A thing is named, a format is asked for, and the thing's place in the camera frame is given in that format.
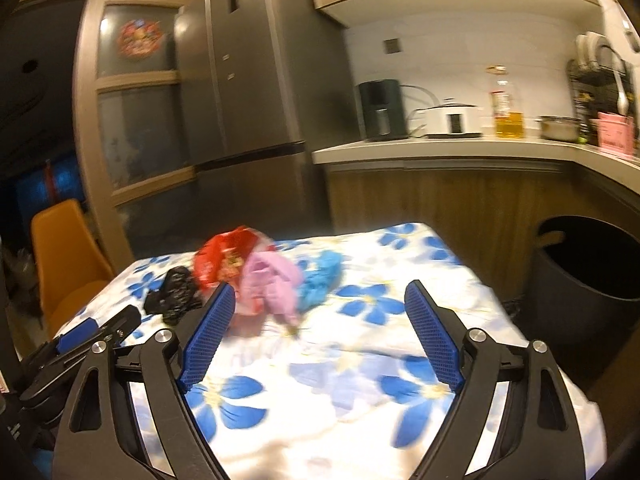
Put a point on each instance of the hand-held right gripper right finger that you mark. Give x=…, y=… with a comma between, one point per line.
x=432, y=340

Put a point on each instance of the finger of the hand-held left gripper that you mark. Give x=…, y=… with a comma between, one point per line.
x=122, y=322
x=75, y=335

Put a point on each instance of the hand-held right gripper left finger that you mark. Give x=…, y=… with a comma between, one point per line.
x=207, y=340

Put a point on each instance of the black plastic bag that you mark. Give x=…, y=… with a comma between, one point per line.
x=172, y=295

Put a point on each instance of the red printed plastic bag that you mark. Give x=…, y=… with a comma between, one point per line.
x=225, y=255

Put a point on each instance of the pale pink plastic bag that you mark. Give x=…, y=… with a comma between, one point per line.
x=270, y=275

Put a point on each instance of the blue plastic bag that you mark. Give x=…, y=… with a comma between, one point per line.
x=322, y=275

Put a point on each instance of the black trash bin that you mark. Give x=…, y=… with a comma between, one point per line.
x=560, y=310

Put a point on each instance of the orange chair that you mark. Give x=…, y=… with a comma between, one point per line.
x=65, y=260

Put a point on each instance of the blue floral tablecloth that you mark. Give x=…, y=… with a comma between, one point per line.
x=325, y=435

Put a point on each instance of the kitchen counter with wooden base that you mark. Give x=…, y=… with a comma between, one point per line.
x=425, y=195

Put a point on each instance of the blue curtain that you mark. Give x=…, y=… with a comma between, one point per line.
x=65, y=180

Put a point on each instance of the white electric cooker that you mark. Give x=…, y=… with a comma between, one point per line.
x=450, y=119

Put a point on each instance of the cooking oil bottle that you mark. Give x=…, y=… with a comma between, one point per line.
x=507, y=122

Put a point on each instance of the black air fryer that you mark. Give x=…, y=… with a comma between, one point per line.
x=381, y=105

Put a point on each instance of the metal pot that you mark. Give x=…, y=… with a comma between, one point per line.
x=559, y=130

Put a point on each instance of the grey refrigerator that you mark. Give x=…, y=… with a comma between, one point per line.
x=270, y=85

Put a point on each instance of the pink box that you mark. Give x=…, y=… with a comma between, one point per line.
x=616, y=135

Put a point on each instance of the red round door decoration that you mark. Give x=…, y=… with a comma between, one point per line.
x=140, y=39

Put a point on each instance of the black dish rack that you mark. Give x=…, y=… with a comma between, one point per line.
x=587, y=100

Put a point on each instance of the white plates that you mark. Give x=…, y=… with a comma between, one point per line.
x=590, y=47

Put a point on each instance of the hanging spatula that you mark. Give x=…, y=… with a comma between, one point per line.
x=632, y=37

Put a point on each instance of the wall socket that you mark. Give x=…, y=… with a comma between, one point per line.
x=392, y=46

